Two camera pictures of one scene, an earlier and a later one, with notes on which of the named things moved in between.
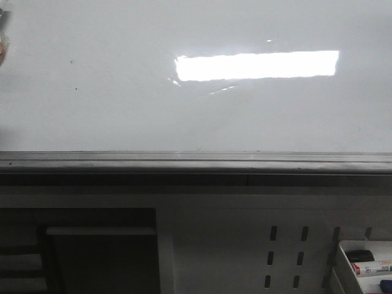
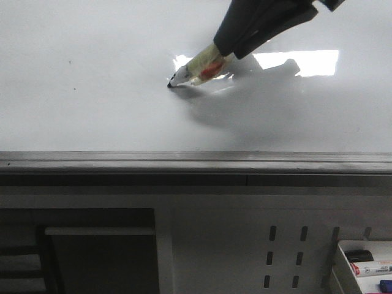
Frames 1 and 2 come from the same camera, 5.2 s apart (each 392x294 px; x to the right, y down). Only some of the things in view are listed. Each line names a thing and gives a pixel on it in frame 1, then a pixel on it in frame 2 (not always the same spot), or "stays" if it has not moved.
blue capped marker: (386, 286) stays
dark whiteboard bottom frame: (195, 169) stays
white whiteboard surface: (252, 76) stays
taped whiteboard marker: (2, 40) → (206, 66)
